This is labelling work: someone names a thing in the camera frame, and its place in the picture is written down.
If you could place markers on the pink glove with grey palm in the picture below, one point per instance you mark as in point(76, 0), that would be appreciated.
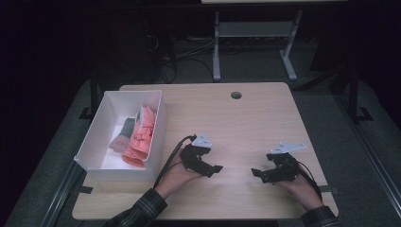
point(134, 159)

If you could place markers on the grey fingerless glove marked cuff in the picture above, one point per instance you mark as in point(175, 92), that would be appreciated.
point(123, 138)

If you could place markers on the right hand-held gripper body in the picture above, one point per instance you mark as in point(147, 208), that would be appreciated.
point(283, 168)

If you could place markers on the black tape strip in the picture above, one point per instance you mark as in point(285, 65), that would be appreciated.
point(331, 189)
point(85, 189)

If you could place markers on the person's left hand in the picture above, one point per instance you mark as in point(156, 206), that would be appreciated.
point(175, 176)

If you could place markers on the aluminium floor rail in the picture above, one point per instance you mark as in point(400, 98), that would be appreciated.
point(369, 151)
point(61, 195)

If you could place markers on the black post with foot bracket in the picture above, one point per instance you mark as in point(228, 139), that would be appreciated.
point(353, 94)
point(93, 94)

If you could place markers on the pink padded glove with print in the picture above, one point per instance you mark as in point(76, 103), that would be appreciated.
point(145, 130)

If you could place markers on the round table grommet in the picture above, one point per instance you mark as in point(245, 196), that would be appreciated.
point(236, 95)

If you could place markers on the white box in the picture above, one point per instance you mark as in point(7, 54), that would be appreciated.
point(104, 113)

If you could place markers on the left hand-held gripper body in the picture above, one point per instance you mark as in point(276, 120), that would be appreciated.
point(194, 159)

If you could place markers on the person's right hand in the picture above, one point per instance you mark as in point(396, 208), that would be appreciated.
point(301, 190)

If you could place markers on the grey metal stand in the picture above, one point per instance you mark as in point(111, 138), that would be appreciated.
point(255, 29)

